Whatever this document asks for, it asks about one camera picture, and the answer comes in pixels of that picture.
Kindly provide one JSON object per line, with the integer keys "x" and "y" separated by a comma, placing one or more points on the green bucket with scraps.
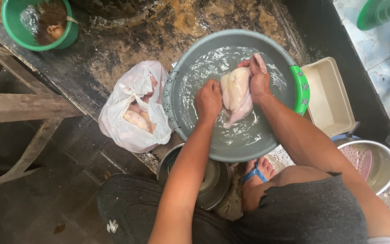
{"x": 41, "y": 23}

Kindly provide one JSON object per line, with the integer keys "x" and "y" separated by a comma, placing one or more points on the blue flip-flop sandal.
{"x": 254, "y": 173}

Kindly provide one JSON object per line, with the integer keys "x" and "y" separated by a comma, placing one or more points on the green plastic container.
{"x": 381, "y": 12}

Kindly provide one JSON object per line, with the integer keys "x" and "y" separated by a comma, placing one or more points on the person's left fingers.
{"x": 212, "y": 84}

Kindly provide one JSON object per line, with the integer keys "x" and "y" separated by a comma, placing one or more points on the small steel pot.
{"x": 212, "y": 183}

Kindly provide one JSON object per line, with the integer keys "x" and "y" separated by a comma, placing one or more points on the steel pot with pink strainer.
{"x": 367, "y": 162}

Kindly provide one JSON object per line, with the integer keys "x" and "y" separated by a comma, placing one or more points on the person's right hand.
{"x": 259, "y": 81}

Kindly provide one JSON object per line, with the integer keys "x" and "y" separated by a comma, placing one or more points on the person's right fingers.
{"x": 256, "y": 64}

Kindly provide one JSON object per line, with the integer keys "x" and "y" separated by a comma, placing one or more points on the dark grey shorts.
{"x": 235, "y": 213}

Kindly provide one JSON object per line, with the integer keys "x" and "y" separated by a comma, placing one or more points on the person's foot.
{"x": 254, "y": 184}

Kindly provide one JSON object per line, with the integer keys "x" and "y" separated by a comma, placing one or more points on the beige rectangular plastic tub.
{"x": 328, "y": 98}

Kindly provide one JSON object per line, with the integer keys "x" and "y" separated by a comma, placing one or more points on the white plastic bag of chicken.
{"x": 135, "y": 108}

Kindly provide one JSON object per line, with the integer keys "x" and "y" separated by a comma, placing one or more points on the person's left hand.
{"x": 208, "y": 100}

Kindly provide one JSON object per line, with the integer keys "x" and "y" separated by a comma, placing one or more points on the raw whole chicken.
{"x": 236, "y": 93}

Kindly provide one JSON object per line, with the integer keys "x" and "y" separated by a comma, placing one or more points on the wooden stool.
{"x": 19, "y": 111}

